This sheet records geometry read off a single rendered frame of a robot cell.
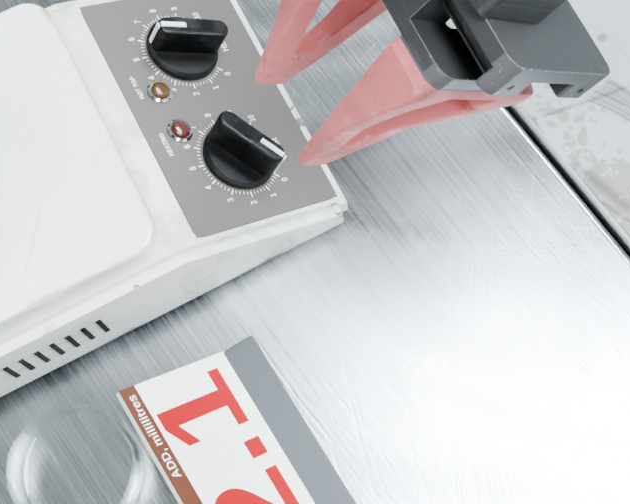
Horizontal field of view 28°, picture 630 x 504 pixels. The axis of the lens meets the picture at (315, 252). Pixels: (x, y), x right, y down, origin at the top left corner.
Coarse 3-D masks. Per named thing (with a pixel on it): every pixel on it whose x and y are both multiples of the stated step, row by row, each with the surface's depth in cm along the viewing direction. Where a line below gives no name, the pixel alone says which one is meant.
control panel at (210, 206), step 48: (144, 0) 55; (192, 0) 56; (144, 48) 54; (240, 48) 56; (144, 96) 53; (192, 96) 54; (240, 96) 55; (192, 144) 52; (288, 144) 55; (192, 192) 51; (240, 192) 52; (288, 192) 53
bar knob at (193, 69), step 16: (160, 32) 53; (176, 32) 53; (192, 32) 53; (208, 32) 53; (224, 32) 54; (160, 48) 53; (176, 48) 54; (192, 48) 54; (208, 48) 54; (160, 64) 53; (176, 64) 54; (192, 64) 54; (208, 64) 54
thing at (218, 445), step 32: (160, 384) 53; (192, 384) 54; (224, 384) 54; (160, 416) 52; (192, 416) 53; (224, 416) 53; (192, 448) 52; (224, 448) 52; (256, 448) 53; (192, 480) 51; (224, 480) 52; (256, 480) 52; (288, 480) 53
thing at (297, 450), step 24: (240, 360) 55; (264, 360) 55; (144, 384) 52; (240, 384) 55; (264, 384) 55; (264, 408) 55; (288, 408) 55; (264, 432) 54; (288, 432) 54; (288, 456) 54; (312, 456) 54; (168, 480) 50; (312, 480) 54; (336, 480) 54
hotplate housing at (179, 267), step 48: (96, 0) 54; (96, 48) 53; (96, 96) 52; (288, 96) 56; (144, 144) 52; (144, 192) 51; (336, 192) 55; (192, 240) 50; (240, 240) 52; (288, 240) 54; (96, 288) 50; (144, 288) 51; (192, 288) 54; (0, 336) 49; (48, 336) 50; (96, 336) 53; (0, 384) 53
